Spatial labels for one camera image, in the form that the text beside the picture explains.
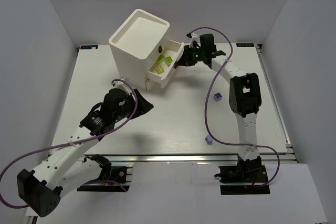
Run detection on yellow-green lego brick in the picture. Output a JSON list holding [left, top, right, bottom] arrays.
[[164, 56, 173, 67]]

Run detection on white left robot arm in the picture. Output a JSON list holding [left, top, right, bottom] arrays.
[[17, 88, 154, 217]]

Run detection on white drawer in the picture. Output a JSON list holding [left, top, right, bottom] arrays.
[[146, 40, 184, 88]]

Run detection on white drawer cabinet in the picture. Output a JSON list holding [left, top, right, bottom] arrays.
[[109, 9, 170, 90]]

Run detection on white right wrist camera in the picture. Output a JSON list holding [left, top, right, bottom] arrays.
[[186, 33, 200, 48]]

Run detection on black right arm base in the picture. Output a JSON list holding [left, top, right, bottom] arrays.
[[214, 156, 270, 195]]

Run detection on aluminium front rail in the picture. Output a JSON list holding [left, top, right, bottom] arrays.
[[48, 153, 297, 164]]

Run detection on green yellow lego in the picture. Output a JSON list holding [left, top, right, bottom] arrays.
[[155, 65, 165, 74]]

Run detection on blue label sticker right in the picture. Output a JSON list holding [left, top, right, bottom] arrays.
[[236, 42, 255, 48]]

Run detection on purple lego brick hollow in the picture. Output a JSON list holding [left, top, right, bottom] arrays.
[[213, 92, 223, 102]]

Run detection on pale yellow sloped lego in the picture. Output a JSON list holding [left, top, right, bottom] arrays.
[[156, 55, 165, 64]]

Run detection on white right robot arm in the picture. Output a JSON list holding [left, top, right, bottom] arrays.
[[174, 33, 261, 162]]

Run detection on light purple lego brick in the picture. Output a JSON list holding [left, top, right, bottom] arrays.
[[205, 135, 213, 145]]

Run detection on blue label sticker left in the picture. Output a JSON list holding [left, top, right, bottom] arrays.
[[80, 45, 98, 50]]

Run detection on blue label sticker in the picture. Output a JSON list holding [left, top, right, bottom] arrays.
[[236, 42, 255, 48], [80, 45, 98, 50]]

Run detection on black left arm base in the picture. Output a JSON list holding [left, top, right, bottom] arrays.
[[77, 156, 133, 193]]

